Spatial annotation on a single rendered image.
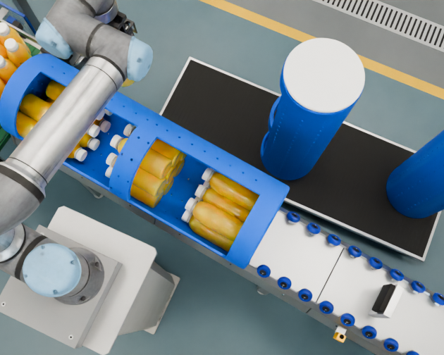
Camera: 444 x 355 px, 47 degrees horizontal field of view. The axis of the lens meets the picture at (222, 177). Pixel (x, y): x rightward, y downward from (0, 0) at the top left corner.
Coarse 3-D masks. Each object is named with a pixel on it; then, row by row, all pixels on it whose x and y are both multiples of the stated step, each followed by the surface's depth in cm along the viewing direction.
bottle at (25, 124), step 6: (18, 114) 158; (24, 114) 159; (18, 120) 157; (24, 120) 157; (30, 120) 157; (18, 126) 156; (24, 126) 156; (30, 126) 156; (18, 132) 157; (24, 132) 156
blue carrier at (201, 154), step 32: (32, 64) 151; (64, 64) 157; (160, 128) 148; (96, 160) 170; (128, 160) 144; (192, 160) 168; (224, 160) 147; (128, 192) 149; (192, 192) 169; (256, 192) 142; (256, 224) 139; (224, 256) 149
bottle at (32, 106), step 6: (30, 96) 157; (36, 96) 158; (24, 102) 156; (30, 102) 156; (36, 102) 156; (42, 102) 157; (24, 108) 157; (30, 108) 156; (36, 108) 156; (42, 108) 156; (48, 108) 156; (30, 114) 157; (36, 114) 156; (42, 114) 156; (36, 120) 159
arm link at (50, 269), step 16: (48, 240) 120; (32, 256) 114; (48, 256) 115; (64, 256) 115; (80, 256) 124; (16, 272) 116; (32, 272) 113; (48, 272) 114; (64, 272) 114; (80, 272) 119; (32, 288) 113; (48, 288) 113; (64, 288) 114; (80, 288) 124
